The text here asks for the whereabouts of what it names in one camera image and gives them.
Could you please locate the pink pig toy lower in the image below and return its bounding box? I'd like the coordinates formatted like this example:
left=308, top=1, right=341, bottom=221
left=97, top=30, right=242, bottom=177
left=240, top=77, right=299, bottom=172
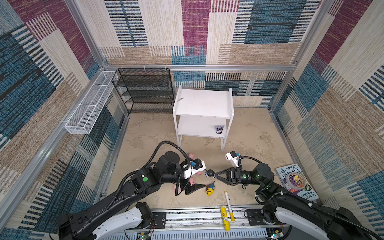
left=189, top=178, right=195, bottom=186

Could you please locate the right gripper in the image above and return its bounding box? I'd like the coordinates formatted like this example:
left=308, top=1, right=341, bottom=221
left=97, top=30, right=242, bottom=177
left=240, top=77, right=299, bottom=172
left=214, top=167, right=263, bottom=185

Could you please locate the yellow blue figure toy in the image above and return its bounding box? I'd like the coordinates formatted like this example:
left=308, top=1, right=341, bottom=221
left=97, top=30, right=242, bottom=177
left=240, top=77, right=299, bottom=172
left=206, top=182, right=216, bottom=196

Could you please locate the white wire mesh basket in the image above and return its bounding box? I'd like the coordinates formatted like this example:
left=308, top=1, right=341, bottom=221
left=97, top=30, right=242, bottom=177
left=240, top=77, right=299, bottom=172
left=65, top=71, right=115, bottom=135

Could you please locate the white two-tier shelf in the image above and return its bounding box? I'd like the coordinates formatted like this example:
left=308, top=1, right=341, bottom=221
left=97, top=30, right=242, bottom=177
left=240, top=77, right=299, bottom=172
left=173, top=86, right=235, bottom=151

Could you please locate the yellow glue stick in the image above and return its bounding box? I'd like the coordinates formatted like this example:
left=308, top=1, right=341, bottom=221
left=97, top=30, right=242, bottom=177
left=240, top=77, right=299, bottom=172
left=220, top=207, right=231, bottom=231

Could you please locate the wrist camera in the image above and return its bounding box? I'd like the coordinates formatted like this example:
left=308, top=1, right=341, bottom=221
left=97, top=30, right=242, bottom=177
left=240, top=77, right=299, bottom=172
left=184, top=159, right=206, bottom=179
left=226, top=151, right=241, bottom=168

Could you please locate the white yellow marker pen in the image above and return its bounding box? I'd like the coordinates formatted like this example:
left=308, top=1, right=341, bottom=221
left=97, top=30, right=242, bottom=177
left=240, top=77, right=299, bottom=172
left=224, top=191, right=235, bottom=222

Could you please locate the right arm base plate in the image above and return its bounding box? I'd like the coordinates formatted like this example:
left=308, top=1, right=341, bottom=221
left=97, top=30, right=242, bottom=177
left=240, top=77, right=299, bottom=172
left=244, top=209, right=266, bottom=226

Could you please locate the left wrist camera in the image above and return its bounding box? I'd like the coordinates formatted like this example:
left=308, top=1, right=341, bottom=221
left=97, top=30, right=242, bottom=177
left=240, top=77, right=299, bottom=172
left=184, top=159, right=206, bottom=179

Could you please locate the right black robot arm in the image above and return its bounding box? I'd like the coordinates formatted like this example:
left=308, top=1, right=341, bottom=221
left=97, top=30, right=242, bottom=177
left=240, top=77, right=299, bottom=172
left=206, top=162, right=381, bottom=240

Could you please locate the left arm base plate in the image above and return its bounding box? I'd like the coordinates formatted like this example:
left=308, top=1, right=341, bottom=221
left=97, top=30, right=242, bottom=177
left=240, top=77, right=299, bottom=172
left=153, top=212, right=167, bottom=230

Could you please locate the black-eared figure toy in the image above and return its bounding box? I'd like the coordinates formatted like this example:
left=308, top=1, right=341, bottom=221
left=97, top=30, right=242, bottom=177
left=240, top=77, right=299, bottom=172
left=205, top=170, right=215, bottom=177

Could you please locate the purple-eared black figure toy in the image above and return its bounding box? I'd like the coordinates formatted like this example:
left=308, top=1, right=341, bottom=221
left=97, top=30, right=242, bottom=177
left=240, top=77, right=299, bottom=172
left=215, top=125, right=225, bottom=135

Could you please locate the round sticker tape roll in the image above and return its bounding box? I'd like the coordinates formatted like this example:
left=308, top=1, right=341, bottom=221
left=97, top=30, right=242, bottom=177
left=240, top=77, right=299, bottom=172
left=286, top=172, right=307, bottom=191

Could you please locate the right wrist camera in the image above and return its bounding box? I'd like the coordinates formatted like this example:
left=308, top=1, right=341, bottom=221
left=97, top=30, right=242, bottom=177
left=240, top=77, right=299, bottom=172
left=226, top=151, right=241, bottom=168

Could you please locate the black wire mesh rack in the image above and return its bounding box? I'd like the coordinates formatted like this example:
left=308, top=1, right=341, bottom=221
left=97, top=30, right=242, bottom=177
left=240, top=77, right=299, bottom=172
left=112, top=68, right=175, bottom=114

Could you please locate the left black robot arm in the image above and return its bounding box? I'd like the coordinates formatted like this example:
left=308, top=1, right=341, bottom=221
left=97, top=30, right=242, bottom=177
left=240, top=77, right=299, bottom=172
left=57, top=141, right=206, bottom=240

